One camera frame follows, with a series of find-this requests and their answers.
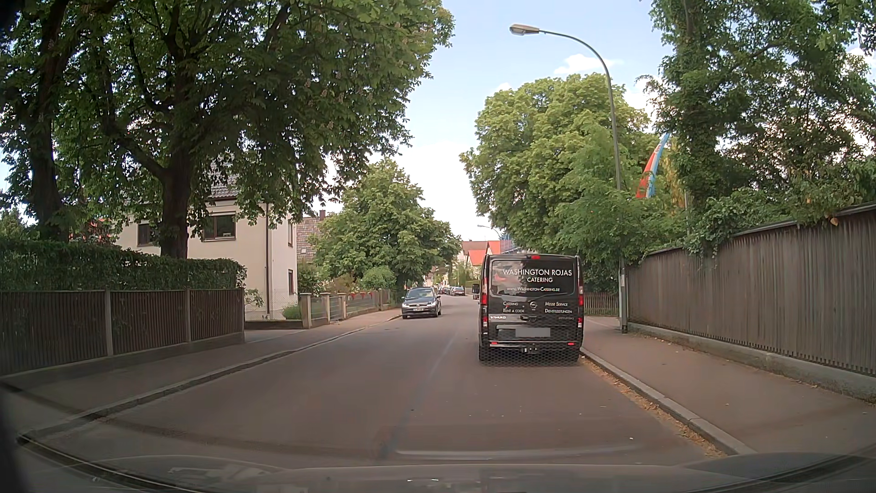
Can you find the red-roofed buildings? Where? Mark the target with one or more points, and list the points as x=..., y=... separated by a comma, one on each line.
x=477, y=255

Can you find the row of parked cars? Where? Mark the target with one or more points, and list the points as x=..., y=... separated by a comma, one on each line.
x=454, y=290

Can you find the dark grey car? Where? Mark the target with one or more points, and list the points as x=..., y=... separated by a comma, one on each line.
x=421, y=302

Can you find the round green tree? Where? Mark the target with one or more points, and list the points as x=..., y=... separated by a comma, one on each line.
x=383, y=226

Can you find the black van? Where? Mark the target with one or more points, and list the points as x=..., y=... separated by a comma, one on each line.
x=531, y=308

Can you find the fence with stone posts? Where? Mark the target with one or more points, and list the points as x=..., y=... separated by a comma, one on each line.
x=342, y=305

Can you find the brown-roofed building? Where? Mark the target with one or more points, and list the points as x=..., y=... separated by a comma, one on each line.
x=308, y=236

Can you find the large green tree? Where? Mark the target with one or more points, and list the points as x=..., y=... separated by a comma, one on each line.
x=554, y=164

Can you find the grey asphalt road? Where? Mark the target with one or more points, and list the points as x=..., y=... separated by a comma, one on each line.
x=383, y=383

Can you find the low brown picket fence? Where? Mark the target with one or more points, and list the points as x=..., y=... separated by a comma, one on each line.
x=602, y=303

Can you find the cream house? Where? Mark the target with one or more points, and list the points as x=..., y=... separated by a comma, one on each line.
x=253, y=250

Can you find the red and blue flag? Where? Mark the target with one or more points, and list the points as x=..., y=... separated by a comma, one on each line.
x=651, y=170

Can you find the car's own bonnet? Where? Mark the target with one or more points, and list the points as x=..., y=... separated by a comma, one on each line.
x=438, y=478

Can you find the large dark-trunked tree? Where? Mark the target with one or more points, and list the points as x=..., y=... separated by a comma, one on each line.
x=41, y=137
x=178, y=137

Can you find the grey paved pavement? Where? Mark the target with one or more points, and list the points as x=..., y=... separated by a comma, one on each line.
x=739, y=397
x=171, y=370

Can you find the tall brown wooden fence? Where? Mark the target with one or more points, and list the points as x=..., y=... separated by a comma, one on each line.
x=766, y=287

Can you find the green hedge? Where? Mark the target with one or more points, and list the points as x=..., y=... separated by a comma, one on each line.
x=102, y=267

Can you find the ivy-covered tall tree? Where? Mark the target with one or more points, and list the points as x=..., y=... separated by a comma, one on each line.
x=753, y=103

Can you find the curved grey lamp post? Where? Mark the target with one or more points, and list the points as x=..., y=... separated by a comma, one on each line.
x=614, y=150

